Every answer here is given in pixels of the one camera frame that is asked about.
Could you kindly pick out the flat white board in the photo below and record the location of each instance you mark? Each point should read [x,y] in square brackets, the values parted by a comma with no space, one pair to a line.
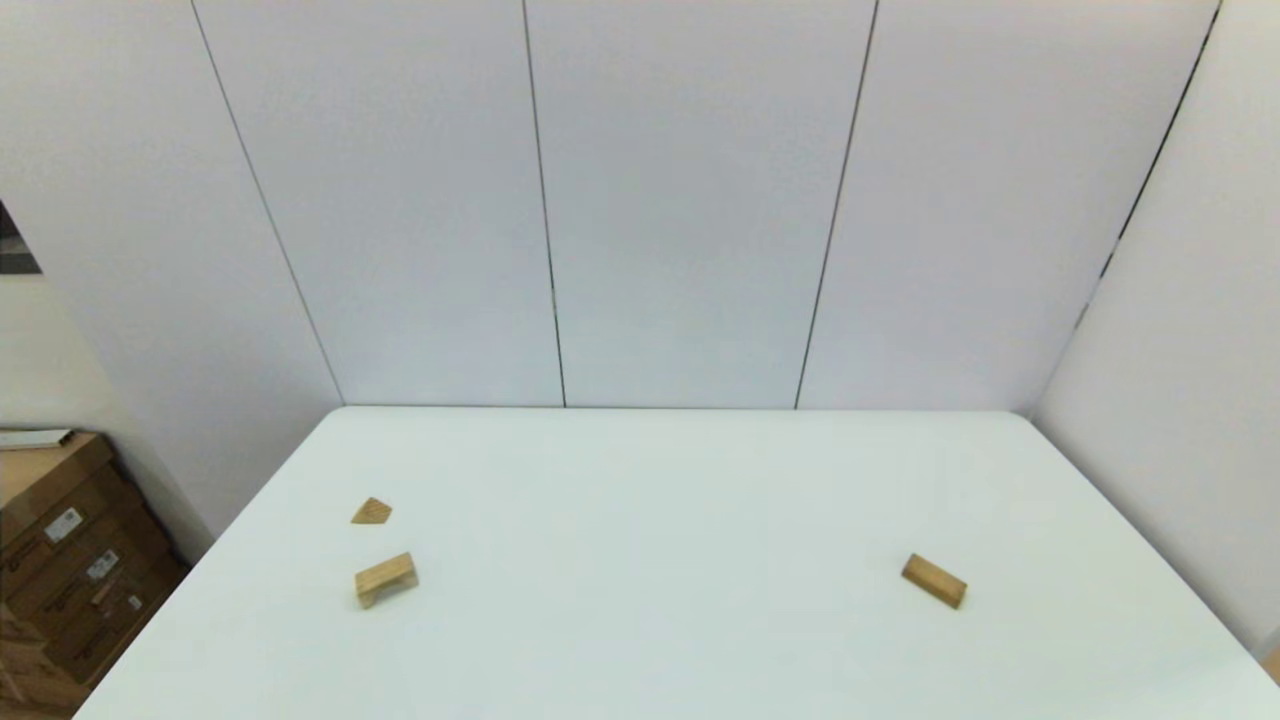
[30,438]

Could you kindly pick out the rectangular wooden block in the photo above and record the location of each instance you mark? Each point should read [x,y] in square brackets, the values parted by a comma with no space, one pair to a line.
[934,581]

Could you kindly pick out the arched wooden block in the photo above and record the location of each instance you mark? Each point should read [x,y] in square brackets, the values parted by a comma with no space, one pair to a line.
[385,578]

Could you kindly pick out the dark window pane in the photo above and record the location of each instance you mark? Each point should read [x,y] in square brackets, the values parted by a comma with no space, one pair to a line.
[12,250]

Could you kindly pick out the triangular wooden block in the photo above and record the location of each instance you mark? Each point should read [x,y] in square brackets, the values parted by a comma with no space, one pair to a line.
[371,513]

